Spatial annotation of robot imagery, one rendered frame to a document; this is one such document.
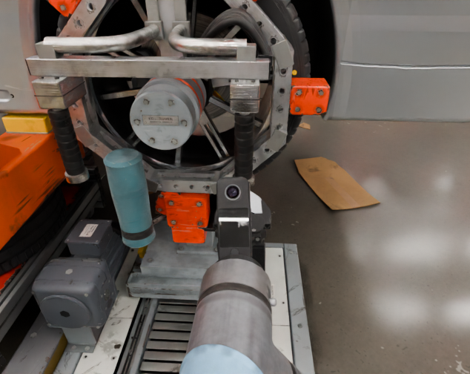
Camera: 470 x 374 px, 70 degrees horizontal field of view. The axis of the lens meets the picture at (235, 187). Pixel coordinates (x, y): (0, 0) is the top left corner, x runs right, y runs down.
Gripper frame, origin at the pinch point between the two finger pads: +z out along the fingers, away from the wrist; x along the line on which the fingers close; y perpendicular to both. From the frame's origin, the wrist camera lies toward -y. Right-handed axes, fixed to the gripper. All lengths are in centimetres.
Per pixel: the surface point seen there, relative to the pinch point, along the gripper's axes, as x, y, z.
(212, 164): -12.7, 11.7, 36.3
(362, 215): 53, 75, 102
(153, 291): -38, 60, 32
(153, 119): -18.8, -10.3, 11.4
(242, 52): 0.1, -22.7, 6.7
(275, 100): 5.7, -9.1, 26.7
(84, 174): -32.8, -1.7, 4.7
